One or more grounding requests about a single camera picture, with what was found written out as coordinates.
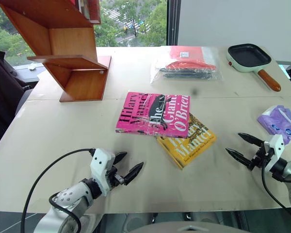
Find mint green square frying pan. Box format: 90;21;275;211
226;43;282;92

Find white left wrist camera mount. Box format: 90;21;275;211
90;148;116;196

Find dark window frame post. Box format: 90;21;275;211
166;0;181;47

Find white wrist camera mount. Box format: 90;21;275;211
90;148;116;196
262;134;286;174

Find clear plastic zip bag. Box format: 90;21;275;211
149;45;224;86

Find brown wooden zigzag bookshelf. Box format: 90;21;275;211
0;0;112;103

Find black pens in bag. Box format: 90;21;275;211
159;67;213;80

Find dark chair with black jacket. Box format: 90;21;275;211
0;47;34;156

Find yellow paperback book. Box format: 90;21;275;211
156;113;218;169

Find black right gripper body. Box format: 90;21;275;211
248;145;274;172

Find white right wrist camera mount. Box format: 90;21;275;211
262;134;286;174

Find pink paperback book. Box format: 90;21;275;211
115;91;191;139

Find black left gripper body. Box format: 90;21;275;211
107;165;126;189

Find dark rounded shape under table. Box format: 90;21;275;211
191;212;222;225
122;213;152;231

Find red upright book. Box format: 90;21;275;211
88;0;102;25

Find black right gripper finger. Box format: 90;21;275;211
238;132;264;148
225;148;253;168

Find red folded item in bag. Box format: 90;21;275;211
165;46;217;71

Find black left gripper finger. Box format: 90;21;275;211
123;162;145;186
113;151;128;166

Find purple tissue pack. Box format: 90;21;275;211
257;105;291;145

